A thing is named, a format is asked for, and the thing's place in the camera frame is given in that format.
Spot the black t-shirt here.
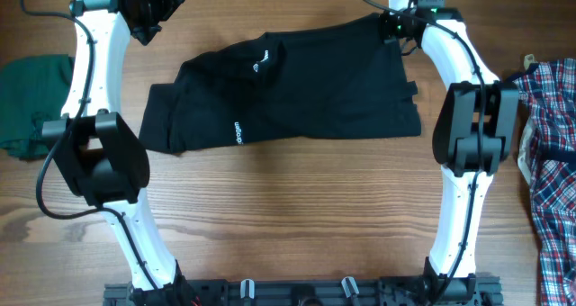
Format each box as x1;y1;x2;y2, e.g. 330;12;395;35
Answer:
139;13;421;154

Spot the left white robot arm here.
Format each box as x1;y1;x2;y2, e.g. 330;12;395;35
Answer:
42;0;198;305

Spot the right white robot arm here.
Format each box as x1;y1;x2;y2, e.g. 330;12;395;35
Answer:
383;0;518;305

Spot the folded green garment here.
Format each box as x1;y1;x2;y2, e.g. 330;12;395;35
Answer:
1;54;75;160

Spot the plaid red blue shirt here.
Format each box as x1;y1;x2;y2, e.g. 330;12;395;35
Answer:
509;58;575;305

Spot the black mounting rail base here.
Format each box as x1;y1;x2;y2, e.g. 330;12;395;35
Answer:
103;276;504;306

